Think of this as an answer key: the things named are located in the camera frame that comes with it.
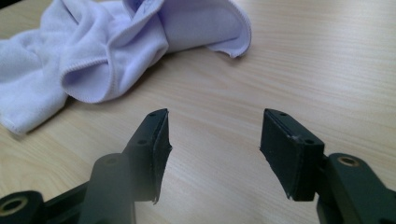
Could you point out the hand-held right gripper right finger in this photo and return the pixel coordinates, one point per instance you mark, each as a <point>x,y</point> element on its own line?
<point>292,158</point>

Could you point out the white printed towel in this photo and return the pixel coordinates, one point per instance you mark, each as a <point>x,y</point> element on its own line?
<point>102,49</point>

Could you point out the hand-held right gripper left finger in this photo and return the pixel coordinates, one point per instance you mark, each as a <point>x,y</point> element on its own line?
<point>146,155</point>

